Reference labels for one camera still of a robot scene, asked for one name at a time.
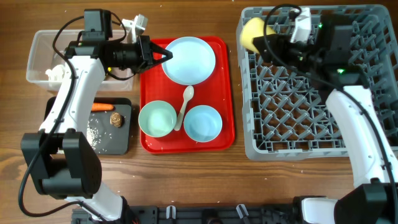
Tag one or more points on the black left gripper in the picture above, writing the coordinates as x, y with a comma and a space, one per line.
145, 47

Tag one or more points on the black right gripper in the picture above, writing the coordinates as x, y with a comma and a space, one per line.
278, 46

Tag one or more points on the yellow plastic cup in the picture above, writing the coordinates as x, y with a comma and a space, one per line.
252, 35

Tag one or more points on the green plastic bowl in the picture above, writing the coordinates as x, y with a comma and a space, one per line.
157, 118

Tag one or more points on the brown food lump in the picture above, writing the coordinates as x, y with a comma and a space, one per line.
116, 119

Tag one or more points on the blue plastic bowl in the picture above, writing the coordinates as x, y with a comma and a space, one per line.
202, 123

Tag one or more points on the white cooked rice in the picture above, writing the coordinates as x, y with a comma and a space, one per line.
93, 136

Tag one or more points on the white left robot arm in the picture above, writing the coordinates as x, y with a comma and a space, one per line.
60, 161

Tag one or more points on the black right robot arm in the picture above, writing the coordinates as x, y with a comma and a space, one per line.
344, 89

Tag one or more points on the grey dishwasher rack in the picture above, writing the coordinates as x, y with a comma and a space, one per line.
284, 117

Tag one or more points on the black food waste tray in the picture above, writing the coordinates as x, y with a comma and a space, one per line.
115, 140

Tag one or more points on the clear plastic waste bin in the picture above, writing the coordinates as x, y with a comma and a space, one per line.
42, 57

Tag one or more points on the light blue plate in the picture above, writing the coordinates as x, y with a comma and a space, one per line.
193, 61

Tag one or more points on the white plastic spoon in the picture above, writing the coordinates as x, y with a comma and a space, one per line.
187, 96

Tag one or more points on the orange carrot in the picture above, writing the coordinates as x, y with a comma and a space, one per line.
102, 107

